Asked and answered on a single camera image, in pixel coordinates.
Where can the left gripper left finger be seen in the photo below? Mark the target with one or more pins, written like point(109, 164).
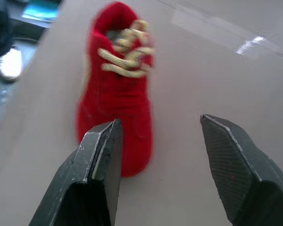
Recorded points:
point(85, 183)

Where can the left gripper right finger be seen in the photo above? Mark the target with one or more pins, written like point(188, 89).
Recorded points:
point(245, 179)

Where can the red shoe with cream laces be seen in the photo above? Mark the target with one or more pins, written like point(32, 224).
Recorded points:
point(113, 99)

